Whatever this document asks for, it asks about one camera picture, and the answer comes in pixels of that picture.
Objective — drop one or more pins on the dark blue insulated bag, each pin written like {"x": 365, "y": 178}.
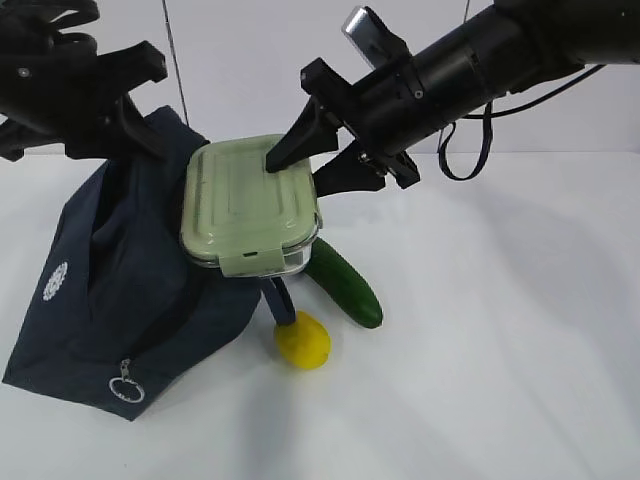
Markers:
{"x": 120, "y": 311}

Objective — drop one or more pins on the green cucumber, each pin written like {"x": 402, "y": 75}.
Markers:
{"x": 344, "y": 285}

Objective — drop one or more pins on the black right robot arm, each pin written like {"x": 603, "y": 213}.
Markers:
{"x": 510, "y": 46}

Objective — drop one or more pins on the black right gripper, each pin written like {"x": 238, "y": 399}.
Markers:
{"x": 386, "y": 112}

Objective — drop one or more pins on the green lid glass container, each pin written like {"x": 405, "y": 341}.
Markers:
{"x": 242, "y": 220}

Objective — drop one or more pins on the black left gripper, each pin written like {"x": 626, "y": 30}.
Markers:
{"x": 80, "y": 99}

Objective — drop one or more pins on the yellow lemon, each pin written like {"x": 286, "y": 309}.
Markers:
{"x": 305, "y": 344}

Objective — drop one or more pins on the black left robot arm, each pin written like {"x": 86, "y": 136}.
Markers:
{"x": 34, "y": 27}

